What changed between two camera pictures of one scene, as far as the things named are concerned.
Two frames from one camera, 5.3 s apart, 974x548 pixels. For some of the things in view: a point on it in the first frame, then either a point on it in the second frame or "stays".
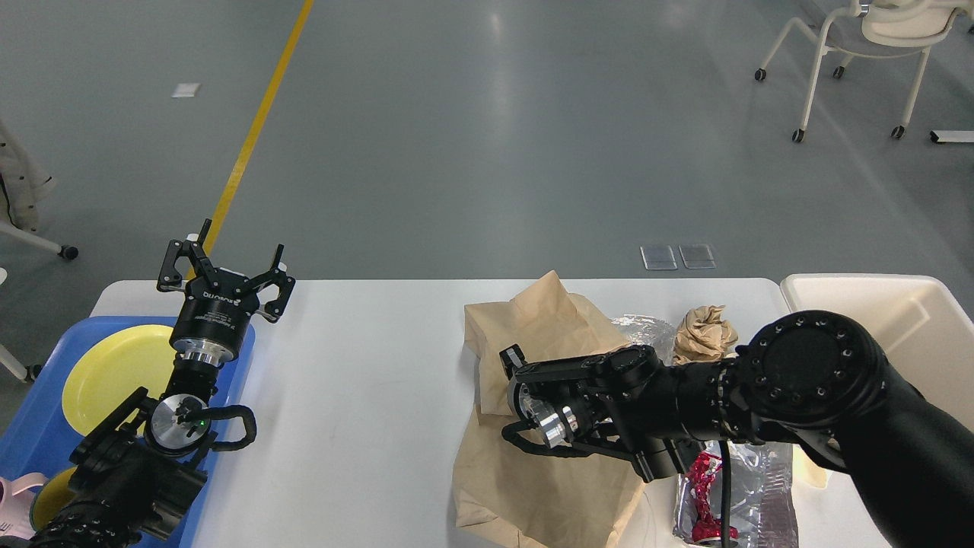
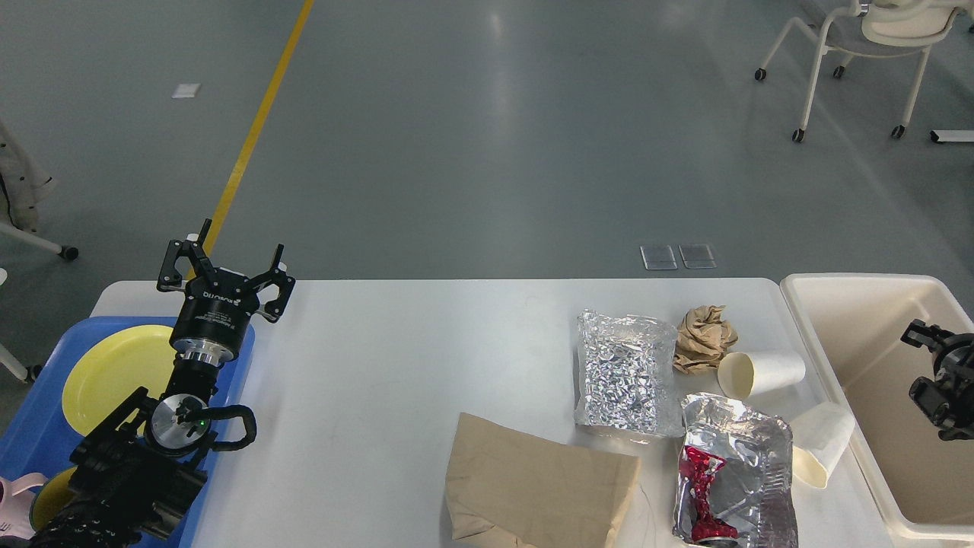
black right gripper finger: [512, 358] to [931, 336]
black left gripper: [214, 312] stays
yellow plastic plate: [111, 365] stays
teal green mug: [52, 498] stays
